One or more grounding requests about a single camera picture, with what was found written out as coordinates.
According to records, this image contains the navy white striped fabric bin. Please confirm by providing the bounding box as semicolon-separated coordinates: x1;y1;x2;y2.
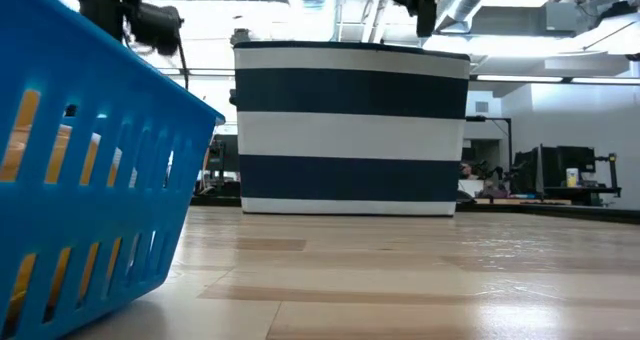
232;40;471;217

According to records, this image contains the blue plastic slotted basket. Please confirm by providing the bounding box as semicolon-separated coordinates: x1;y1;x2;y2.
0;0;226;340

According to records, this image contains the grey ceiling ventilation box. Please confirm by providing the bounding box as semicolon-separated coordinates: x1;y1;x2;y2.
469;2;571;37

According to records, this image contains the grey ceiling fixture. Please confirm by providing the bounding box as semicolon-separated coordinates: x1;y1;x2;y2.
229;27;252;46

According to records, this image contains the black computer monitor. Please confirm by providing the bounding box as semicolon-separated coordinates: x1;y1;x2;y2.
513;149;544;194
542;145;597;189

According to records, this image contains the wooden board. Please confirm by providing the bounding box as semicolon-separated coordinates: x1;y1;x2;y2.
474;197;574;206

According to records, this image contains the black desk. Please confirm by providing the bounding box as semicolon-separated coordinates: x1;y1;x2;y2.
542;185;624;206

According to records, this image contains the black clamp stand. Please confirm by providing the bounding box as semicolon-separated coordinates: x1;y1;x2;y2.
594;152;621;197

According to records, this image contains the black background equipment rack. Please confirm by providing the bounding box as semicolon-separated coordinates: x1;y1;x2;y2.
199;133;240;189

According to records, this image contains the black background table edge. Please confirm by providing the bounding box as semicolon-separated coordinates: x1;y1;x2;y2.
455;202;640;226

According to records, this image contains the silver ceiling duct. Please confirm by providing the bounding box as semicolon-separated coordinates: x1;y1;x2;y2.
433;0;506;34

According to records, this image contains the black metal frame stand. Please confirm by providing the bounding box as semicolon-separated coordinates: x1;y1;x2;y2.
465;114;514;181

